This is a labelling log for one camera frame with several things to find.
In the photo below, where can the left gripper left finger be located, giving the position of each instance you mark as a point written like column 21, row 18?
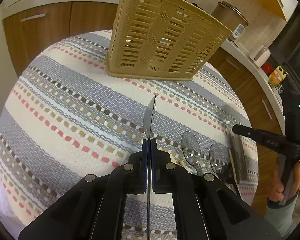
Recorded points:
column 130, row 178

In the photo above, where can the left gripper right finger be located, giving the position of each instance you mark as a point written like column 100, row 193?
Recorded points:
column 168, row 177

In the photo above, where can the clear plastic spoon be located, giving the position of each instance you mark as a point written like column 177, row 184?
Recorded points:
column 191, row 151
column 217, row 165

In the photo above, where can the clear plastic knife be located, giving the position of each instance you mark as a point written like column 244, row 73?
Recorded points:
column 147, row 124

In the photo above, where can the right hand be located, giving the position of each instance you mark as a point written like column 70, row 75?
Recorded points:
column 276, row 187

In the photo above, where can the yellow oil bottle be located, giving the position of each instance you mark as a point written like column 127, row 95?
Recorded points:
column 277, row 76

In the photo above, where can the striped woven table mat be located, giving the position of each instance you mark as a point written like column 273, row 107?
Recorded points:
column 66, row 117

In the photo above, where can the brown rice cooker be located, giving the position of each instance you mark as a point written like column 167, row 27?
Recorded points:
column 231, row 17

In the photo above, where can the beige plastic utensil basket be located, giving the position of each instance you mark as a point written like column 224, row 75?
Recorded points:
column 162, row 40

